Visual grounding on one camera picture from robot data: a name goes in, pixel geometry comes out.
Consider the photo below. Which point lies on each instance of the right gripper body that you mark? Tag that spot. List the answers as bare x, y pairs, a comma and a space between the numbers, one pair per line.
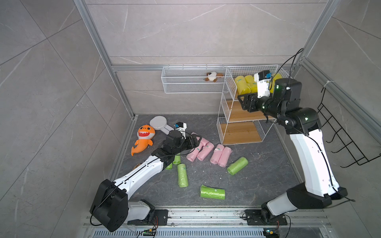
250, 102

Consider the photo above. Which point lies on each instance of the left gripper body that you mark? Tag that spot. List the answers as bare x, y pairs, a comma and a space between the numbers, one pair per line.
183, 145

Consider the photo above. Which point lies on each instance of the pink roll top angled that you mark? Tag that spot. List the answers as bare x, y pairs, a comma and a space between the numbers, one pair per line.
203, 142

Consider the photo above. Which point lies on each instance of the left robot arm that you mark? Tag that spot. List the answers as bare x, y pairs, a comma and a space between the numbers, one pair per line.
112, 206

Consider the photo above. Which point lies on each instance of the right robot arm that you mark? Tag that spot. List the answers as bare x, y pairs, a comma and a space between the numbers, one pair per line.
303, 126

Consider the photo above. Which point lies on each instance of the green roll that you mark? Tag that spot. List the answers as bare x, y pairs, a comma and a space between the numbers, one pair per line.
213, 193
169, 167
177, 160
237, 166
182, 176

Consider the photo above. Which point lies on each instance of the green roll far left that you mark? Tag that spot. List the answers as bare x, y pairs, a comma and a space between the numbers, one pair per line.
169, 167

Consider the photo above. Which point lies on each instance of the green roll lower left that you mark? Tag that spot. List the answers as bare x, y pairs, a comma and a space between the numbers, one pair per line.
182, 176

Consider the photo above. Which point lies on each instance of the white folding stand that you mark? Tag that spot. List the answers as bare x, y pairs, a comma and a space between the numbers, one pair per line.
159, 123

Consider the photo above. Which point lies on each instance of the brown white plush puppy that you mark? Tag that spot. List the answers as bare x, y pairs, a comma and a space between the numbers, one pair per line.
213, 77

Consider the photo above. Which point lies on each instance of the orange shark plush toy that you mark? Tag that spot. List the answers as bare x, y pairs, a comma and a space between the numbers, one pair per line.
145, 134

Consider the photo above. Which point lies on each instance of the green roll right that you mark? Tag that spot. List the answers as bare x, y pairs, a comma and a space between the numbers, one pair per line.
237, 166

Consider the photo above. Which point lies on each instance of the green roll bottom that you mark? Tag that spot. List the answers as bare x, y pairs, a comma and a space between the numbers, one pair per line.
213, 193

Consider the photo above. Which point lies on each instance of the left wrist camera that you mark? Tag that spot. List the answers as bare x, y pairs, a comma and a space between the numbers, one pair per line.
181, 127

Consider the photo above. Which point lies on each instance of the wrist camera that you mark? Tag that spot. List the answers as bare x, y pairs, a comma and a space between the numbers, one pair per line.
263, 79
181, 127

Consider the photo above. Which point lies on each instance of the white three-tier wire shelf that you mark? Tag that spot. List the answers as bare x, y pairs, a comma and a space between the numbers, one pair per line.
236, 125

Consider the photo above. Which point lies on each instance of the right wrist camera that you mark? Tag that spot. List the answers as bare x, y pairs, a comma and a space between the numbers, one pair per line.
263, 79

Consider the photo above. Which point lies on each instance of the white wall wire basket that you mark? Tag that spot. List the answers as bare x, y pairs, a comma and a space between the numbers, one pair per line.
190, 79

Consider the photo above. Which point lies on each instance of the black wall hook rack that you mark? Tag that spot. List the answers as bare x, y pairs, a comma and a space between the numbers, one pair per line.
346, 142

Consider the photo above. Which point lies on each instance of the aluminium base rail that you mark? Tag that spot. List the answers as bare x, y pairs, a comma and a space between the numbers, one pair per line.
220, 222

